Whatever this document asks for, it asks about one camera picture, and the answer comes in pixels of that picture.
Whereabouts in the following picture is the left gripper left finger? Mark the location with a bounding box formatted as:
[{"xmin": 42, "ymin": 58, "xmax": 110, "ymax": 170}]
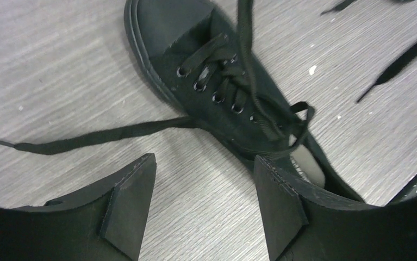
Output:
[{"xmin": 0, "ymin": 153, "xmax": 157, "ymax": 260}]

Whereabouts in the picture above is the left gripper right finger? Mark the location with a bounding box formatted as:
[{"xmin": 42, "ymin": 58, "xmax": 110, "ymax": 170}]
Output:
[{"xmin": 254, "ymin": 157, "xmax": 417, "ymax": 260}]

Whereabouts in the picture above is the black canvas shoe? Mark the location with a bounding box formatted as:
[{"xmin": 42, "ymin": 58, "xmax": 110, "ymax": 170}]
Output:
[
  {"xmin": 0, "ymin": 1, "xmax": 362, "ymax": 201},
  {"xmin": 320, "ymin": 0, "xmax": 417, "ymax": 104}
]

